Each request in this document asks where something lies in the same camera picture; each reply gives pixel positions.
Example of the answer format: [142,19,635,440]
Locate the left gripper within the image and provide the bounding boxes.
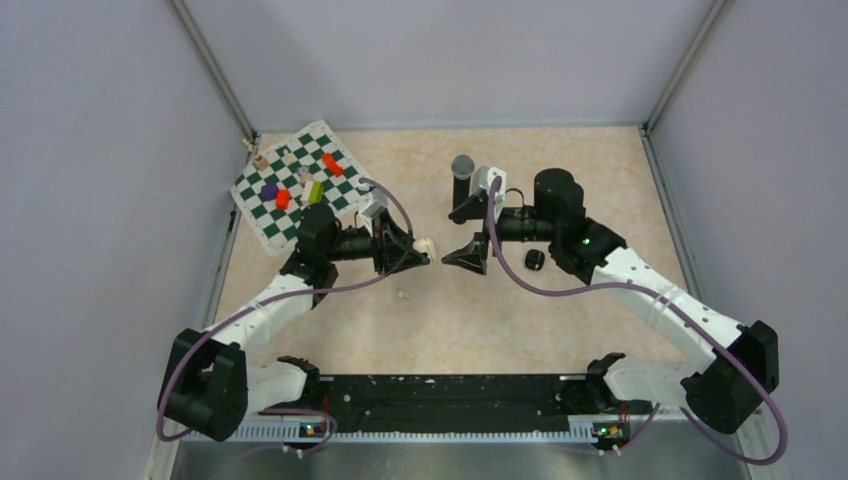
[325,208,430,275]

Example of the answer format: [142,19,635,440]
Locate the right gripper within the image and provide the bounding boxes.
[443,192,559,274]

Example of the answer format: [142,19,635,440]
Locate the white earbud case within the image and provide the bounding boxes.
[413,237,438,260]

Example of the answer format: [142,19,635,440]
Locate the black earbud case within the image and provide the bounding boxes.
[524,249,546,272]

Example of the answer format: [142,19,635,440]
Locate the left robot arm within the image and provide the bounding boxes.
[157,201,436,441]

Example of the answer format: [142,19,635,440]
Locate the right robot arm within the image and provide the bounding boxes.
[443,167,788,435]

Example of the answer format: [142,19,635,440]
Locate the black microphone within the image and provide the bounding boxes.
[450,154,475,208]

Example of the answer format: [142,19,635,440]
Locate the yellow-green block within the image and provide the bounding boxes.
[309,181,324,205]

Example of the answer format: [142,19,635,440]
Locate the white block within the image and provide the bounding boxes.
[300,181,314,205]

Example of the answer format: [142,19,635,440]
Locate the red block long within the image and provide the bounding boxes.
[322,152,344,177]

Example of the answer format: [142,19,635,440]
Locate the green white chessboard mat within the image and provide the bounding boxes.
[230,120,370,257]

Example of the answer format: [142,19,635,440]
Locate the grey cylinder piece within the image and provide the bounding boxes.
[298,166,313,185]

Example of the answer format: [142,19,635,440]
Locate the red block small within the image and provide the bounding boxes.
[275,189,291,211]

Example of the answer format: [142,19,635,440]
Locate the purple block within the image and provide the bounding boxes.
[259,183,279,202]

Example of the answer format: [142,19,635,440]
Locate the tan wooden block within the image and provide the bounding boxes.
[252,155,269,171]

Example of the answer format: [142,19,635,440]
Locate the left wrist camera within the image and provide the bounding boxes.
[357,187,388,235]

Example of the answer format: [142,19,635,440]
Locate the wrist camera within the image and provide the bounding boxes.
[357,187,388,235]
[469,166,507,204]

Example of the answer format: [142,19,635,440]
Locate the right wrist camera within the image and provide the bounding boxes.
[469,166,507,204]

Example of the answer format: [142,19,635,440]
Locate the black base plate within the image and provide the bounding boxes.
[258,374,654,437]

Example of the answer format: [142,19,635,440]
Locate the left corner post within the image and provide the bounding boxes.
[165,0,257,140]

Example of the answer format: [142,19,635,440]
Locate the corner post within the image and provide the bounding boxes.
[165,0,257,140]
[642,0,735,137]

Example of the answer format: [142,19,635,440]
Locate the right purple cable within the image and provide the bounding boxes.
[485,176,790,467]

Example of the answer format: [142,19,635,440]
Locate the purple cable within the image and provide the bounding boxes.
[155,176,415,458]
[485,176,790,467]

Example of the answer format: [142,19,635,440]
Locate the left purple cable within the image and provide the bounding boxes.
[155,176,415,458]

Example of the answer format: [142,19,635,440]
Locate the right corner post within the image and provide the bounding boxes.
[642,0,735,137]

